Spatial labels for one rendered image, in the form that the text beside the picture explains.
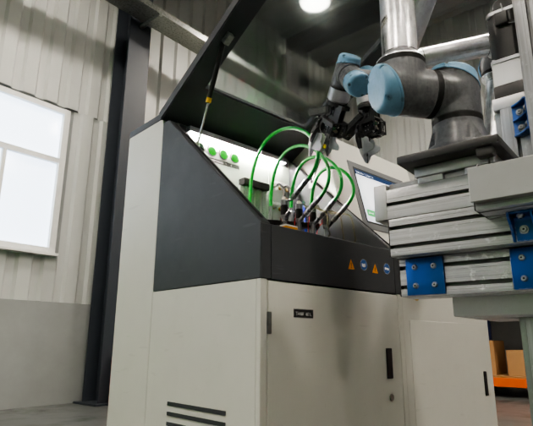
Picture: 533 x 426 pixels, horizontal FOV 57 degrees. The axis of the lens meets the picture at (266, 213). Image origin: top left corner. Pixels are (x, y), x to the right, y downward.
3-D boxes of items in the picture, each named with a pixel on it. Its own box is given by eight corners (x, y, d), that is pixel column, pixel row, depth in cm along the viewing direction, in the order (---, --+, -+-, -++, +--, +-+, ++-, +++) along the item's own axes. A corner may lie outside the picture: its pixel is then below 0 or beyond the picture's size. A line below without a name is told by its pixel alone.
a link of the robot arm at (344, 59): (343, 56, 154) (336, 50, 161) (333, 90, 159) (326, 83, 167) (366, 60, 156) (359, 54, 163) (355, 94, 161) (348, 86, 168)
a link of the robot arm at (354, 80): (386, 75, 148) (374, 66, 157) (349, 71, 146) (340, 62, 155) (379, 101, 152) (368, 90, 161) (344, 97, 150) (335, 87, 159)
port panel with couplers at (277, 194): (272, 238, 214) (273, 171, 221) (267, 239, 216) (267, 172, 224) (293, 243, 222) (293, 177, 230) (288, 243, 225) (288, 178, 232)
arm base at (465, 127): (503, 161, 118) (499, 122, 120) (484, 141, 106) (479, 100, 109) (441, 174, 127) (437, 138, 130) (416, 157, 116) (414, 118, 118)
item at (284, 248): (271, 279, 139) (271, 223, 143) (261, 280, 142) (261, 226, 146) (395, 293, 180) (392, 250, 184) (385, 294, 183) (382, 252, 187)
